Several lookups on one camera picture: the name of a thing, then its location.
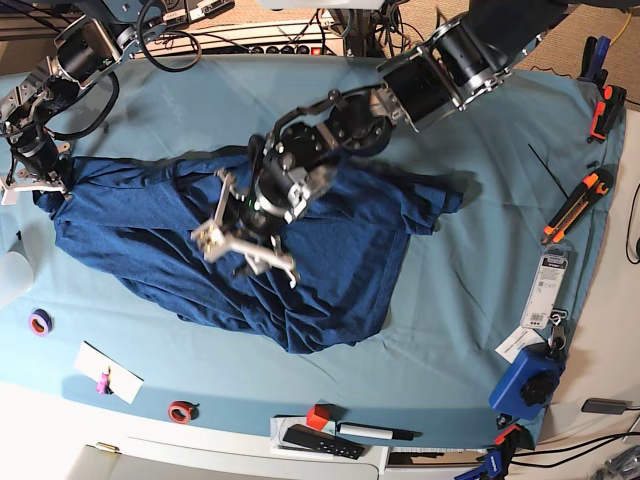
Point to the white label card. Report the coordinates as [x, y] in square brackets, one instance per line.
[516, 341]

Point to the purple tape roll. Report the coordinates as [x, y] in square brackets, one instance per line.
[40, 322]

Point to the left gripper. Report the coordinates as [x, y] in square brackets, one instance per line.
[277, 199]

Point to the dark blue t-shirt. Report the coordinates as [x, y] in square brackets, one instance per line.
[323, 280]

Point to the white black marker pen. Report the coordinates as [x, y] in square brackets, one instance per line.
[351, 429]

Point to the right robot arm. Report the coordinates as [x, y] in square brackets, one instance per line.
[88, 50]

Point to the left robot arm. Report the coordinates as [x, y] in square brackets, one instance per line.
[467, 56]

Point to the blue black clamp top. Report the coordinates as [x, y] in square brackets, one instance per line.
[593, 58]

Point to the red cube block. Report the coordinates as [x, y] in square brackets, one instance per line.
[318, 417]

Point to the orange black utility knife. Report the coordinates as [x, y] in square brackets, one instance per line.
[585, 195]

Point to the blue box with knob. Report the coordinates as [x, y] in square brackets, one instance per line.
[529, 382]

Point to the black zip tie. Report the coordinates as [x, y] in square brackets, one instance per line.
[548, 171]

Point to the small pink toy figure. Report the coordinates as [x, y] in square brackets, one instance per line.
[103, 384]

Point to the white paper card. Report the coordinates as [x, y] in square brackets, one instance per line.
[91, 363]

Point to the light blue table cloth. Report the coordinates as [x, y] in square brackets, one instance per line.
[460, 292]

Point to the clear blister retail package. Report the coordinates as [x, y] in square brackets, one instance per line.
[546, 285]

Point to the red tape roll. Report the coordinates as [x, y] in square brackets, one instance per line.
[182, 412]

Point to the blue black clamp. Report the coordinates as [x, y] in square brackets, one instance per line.
[496, 462]
[593, 58]

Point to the blue black clamp bottom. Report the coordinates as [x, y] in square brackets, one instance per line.
[496, 462]

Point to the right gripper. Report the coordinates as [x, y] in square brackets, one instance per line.
[38, 164]

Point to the white power strip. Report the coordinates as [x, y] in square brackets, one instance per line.
[302, 37]

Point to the black remote control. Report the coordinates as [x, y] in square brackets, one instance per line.
[320, 442]

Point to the black phone device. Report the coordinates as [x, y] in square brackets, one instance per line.
[604, 406]

